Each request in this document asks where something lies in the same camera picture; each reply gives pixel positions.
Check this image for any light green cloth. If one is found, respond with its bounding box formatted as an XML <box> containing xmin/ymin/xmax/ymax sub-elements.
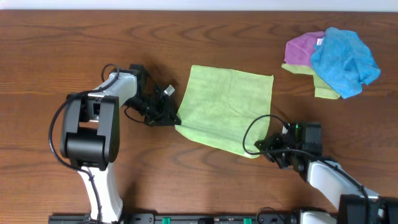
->
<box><xmin>175</xmin><ymin>65</ymin><xmax>274</xmax><ymax>159</ymax></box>

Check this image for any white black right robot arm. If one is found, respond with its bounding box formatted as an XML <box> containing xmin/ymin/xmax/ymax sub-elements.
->
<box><xmin>254</xmin><ymin>123</ymin><xmax>397</xmax><ymax>223</ymax></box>

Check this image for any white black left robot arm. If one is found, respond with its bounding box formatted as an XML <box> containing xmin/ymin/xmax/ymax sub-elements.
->
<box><xmin>51</xmin><ymin>63</ymin><xmax>181</xmax><ymax>223</ymax></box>

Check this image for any yellow-green cloth in pile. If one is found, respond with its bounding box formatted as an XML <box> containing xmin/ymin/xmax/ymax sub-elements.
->
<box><xmin>281</xmin><ymin>63</ymin><xmax>340</xmax><ymax>100</ymax></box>

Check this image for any purple cloth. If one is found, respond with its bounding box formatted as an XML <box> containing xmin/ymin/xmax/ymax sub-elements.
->
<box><xmin>284</xmin><ymin>31</ymin><xmax>325</xmax><ymax>67</ymax></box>

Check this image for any blue cloth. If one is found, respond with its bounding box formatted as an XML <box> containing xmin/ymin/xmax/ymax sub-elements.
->
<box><xmin>310</xmin><ymin>27</ymin><xmax>381</xmax><ymax>99</ymax></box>

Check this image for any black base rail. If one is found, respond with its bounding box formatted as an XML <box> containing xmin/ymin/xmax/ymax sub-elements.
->
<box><xmin>48</xmin><ymin>212</ymin><xmax>302</xmax><ymax>224</ymax></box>

